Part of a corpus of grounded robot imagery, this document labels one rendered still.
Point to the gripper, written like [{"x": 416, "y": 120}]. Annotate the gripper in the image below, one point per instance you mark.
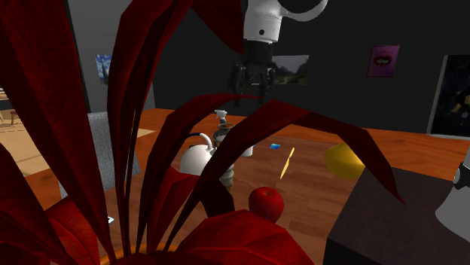
[{"x": 258, "y": 55}]

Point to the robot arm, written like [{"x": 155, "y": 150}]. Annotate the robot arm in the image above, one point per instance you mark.
[{"x": 262, "y": 20}]

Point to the white spray bottle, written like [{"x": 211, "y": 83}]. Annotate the white spray bottle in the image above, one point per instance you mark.
[{"x": 221, "y": 115}]

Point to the small blue flat item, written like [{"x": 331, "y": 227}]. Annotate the small blue flat item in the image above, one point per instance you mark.
[{"x": 275, "y": 146}]

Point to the white cup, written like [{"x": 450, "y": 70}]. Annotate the white cup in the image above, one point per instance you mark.
[{"x": 248, "y": 152}]

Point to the yellow knife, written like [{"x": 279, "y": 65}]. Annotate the yellow knife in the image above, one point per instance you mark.
[{"x": 286, "y": 165}]

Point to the white teapot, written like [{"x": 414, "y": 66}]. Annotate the white teapot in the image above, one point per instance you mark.
[{"x": 194, "y": 161}]

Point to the grey spiral vase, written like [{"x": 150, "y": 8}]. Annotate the grey spiral vase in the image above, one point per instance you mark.
[{"x": 228, "y": 178}]

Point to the yellow bowl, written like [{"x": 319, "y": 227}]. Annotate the yellow bowl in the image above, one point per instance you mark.
[{"x": 341, "y": 163}]

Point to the red apple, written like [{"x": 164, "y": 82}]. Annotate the red apple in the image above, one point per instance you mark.
[{"x": 266, "y": 203}]

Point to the grey armchair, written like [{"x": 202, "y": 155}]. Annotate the grey armchair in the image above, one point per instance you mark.
[{"x": 101, "y": 146}]

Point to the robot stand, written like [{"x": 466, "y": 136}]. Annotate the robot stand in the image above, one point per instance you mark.
[{"x": 385, "y": 224}]

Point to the small white flat item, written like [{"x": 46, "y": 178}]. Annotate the small white flat item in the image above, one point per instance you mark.
[{"x": 110, "y": 220}]

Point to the red-leaved plant in orange pot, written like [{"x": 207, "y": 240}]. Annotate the red-leaved plant in orange pot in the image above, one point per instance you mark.
[{"x": 44, "y": 110}]

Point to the landscape wall picture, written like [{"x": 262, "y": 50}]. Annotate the landscape wall picture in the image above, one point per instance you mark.
[{"x": 293, "y": 69}]

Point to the purple lips wall picture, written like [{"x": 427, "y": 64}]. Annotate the purple lips wall picture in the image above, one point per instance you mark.
[{"x": 383, "y": 60}]

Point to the blue starry wall picture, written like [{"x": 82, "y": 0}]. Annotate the blue starry wall picture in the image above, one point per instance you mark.
[{"x": 102, "y": 68}]

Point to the large dark wall picture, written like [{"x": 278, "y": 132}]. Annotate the large dark wall picture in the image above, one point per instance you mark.
[{"x": 453, "y": 99}]

